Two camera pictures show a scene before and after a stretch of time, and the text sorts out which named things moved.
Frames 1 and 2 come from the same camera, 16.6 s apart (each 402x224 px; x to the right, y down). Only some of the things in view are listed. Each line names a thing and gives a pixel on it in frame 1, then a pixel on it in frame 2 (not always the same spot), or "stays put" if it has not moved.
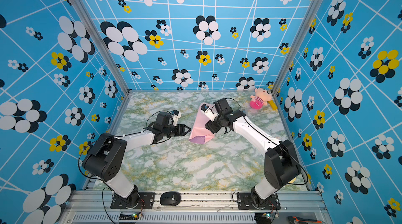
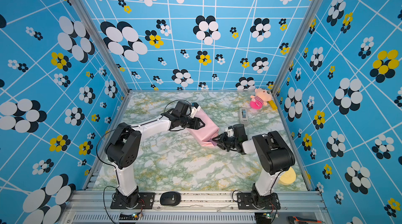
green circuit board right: [263, 217] stays put
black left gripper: [182, 128] -> [196, 122]
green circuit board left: [126, 216] stays put
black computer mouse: [170, 198] stays put
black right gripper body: [216, 125] -> [227, 142]
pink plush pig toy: [262, 96] stays put
